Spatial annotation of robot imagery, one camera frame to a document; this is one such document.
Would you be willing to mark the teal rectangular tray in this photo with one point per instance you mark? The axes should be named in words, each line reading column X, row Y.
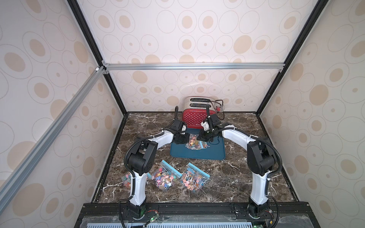
column 214, row 151

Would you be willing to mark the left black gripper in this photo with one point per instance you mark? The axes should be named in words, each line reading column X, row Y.
column 186, row 139

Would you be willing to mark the left slanted aluminium frame bar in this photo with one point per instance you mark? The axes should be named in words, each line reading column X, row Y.
column 25, row 168

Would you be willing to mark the red polka dot toaster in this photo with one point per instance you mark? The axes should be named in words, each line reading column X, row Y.
column 195, row 111

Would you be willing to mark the horizontal aluminium frame bar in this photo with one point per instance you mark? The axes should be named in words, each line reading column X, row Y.
column 195, row 66

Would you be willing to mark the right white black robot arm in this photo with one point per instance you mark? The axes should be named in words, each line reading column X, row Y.
column 263, row 159

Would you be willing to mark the candy ziploc bag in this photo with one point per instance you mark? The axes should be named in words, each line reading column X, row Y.
column 165, row 176
column 194, row 178
column 194, row 144
column 127, row 180

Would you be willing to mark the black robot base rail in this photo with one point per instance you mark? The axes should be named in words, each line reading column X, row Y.
column 197, row 215

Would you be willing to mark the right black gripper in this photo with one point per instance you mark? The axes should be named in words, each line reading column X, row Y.
column 204, row 135

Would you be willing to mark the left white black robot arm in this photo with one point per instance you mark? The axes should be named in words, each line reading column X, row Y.
column 140, row 158

